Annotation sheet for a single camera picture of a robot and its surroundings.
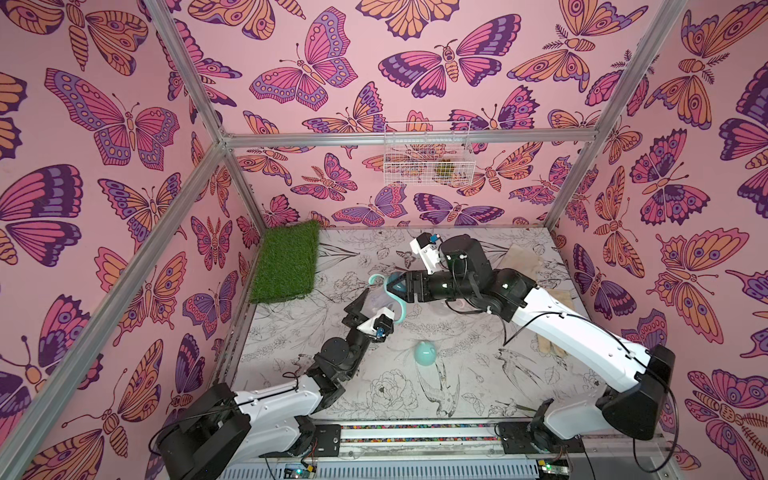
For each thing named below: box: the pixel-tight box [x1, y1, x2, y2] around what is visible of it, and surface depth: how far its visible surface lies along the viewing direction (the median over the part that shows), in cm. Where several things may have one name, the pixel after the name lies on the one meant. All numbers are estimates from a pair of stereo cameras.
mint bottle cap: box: [414, 341, 437, 366], surface depth 87 cm
